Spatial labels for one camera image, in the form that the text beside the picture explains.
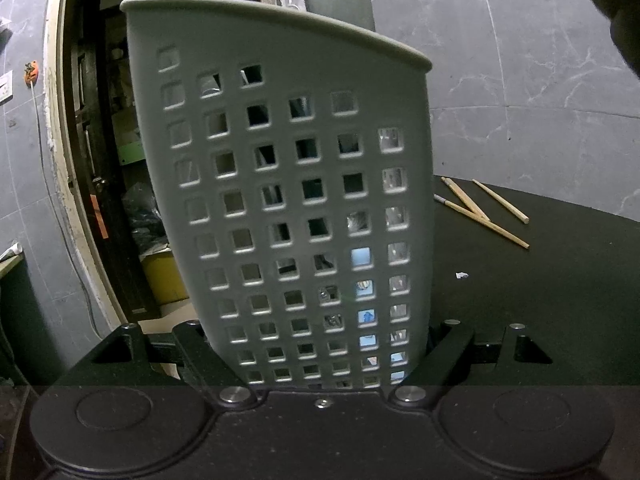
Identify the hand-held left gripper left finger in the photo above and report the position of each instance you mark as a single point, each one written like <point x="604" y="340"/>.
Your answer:
<point x="200" y="355"/>

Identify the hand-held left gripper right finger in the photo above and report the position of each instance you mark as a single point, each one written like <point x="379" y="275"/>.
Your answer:
<point x="445" y="350"/>

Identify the grey perforated utensil basket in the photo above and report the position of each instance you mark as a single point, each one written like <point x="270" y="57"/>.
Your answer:
<point x="225" y="35"/>

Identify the person's right hand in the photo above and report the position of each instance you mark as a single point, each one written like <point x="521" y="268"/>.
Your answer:
<point x="622" y="0"/>

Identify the yellow plastic container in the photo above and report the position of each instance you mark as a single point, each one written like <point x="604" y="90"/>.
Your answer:
<point x="165" y="280"/>

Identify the black plastic bag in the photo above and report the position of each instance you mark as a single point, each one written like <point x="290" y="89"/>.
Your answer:
<point x="145" y="220"/>

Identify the side counter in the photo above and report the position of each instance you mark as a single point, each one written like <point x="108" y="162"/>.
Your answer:
<point x="10" y="267"/>

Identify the green box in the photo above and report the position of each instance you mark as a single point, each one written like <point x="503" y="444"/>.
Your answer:
<point x="132" y="152"/>

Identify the white tube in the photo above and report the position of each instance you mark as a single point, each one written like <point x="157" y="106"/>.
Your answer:
<point x="11" y="251"/>

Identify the dark wooden door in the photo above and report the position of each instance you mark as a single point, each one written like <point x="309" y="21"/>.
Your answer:
<point x="85" y="110"/>

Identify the storage shelf unit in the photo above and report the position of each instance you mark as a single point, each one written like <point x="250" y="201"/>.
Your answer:
<point x="117" y="85"/>

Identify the pale door frame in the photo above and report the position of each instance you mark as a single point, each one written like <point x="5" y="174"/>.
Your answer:
<point x="59" y="160"/>

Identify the orange wall hook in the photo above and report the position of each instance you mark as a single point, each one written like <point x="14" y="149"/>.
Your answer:
<point x="32" y="72"/>

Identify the white wall socket plate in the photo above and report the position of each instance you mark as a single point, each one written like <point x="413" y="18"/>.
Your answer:
<point x="6" y="89"/>

